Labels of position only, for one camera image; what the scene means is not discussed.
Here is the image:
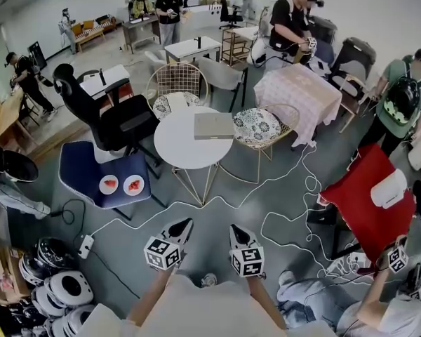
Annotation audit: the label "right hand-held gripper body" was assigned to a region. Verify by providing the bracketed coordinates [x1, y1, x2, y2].
[229, 238, 266, 279]

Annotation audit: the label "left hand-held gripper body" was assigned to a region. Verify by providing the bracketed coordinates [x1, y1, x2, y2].
[143, 227, 187, 272]

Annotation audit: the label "grey box with drawer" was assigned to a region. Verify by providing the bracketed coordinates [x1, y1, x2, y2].
[193, 112, 236, 141]

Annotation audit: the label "person's right forearm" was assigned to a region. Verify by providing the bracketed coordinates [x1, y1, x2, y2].
[246, 275, 289, 331]

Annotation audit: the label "person's left forearm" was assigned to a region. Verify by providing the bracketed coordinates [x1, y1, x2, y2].
[125, 267, 178, 326]

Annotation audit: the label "person's grey shoe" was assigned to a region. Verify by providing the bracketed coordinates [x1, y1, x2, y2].
[200, 272, 218, 289]

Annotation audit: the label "white plate with watermelon slices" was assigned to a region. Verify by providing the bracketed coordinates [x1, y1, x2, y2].
[98, 175, 120, 196]
[123, 175, 145, 196]

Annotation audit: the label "person's beige shirt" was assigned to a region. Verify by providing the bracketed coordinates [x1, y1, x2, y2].
[86, 274, 338, 337]

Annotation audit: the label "round white table gold legs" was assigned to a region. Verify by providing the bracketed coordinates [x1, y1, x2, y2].
[153, 106, 234, 207]

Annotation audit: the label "blue padded chair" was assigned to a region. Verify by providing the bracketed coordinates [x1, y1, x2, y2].
[58, 140, 170, 221]

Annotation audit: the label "white power strip with plugs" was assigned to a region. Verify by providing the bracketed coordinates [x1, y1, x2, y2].
[325, 251, 371, 277]

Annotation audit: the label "pile of white black headsets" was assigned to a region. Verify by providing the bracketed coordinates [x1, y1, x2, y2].
[18, 236, 96, 337]

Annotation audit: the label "beige flat pad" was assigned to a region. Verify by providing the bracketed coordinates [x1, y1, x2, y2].
[165, 92, 189, 112]

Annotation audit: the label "table with red cloth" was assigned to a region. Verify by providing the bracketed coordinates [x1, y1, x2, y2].
[318, 143, 417, 267]

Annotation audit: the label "black office chair with headrest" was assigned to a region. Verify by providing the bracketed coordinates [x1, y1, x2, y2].
[52, 62, 163, 180]

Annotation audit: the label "table with pink checked cloth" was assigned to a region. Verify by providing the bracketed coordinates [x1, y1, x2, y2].
[253, 63, 343, 151]

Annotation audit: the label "white countertop appliance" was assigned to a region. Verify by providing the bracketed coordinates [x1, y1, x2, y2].
[370, 168, 408, 210]

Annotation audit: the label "grey upholstered chair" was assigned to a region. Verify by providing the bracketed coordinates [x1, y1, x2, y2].
[197, 56, 249, 114]

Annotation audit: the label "light wooden chair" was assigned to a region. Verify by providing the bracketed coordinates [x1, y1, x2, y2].
[338, 74, 373, 134]

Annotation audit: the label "white standing appliance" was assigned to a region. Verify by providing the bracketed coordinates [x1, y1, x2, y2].
[246, 6, 272, 69]

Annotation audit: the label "wooden shelf cart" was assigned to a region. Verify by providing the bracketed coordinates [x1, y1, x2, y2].
[220, 26, 260, 70]

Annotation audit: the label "dark wooden desk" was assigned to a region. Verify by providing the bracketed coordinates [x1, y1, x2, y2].
[121, 14, 161, 55]

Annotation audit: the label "light wooden table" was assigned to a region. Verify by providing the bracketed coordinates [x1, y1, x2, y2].
[0, 88, 39, 154]

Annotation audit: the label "black grey high-back chair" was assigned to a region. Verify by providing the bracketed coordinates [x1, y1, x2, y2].
[328, 36, 377, 91]

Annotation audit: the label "black green backpack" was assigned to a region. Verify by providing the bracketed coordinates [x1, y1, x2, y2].
[384, 76, 421, 125]

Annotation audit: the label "white curved counter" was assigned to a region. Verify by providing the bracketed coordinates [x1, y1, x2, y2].
[182, 2, 232, 31]

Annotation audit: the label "wooden bench with cushions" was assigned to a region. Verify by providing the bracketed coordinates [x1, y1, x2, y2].
[70, 13, 124, 53]

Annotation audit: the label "black swivel chair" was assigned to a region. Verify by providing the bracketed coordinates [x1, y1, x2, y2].
[218, 0, 245, 31]

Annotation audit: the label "black flat panel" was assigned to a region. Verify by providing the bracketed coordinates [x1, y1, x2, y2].
[27, 41, 48, 70]

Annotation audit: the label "long white cable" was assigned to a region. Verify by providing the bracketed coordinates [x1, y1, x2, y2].
[91, 142, 376, 277]

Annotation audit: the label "black cable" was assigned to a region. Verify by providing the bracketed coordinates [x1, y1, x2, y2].
[51, 198, 141, 300]

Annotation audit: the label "gold wire chair floral cushion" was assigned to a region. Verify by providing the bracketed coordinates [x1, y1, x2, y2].
[145, 61, 210, 119]
[218, 103, 301, 185]

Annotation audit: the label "white desk with black post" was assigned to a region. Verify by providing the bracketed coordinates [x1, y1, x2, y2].
[77, 63, 132, 107]
[163, 36, 223, 65]

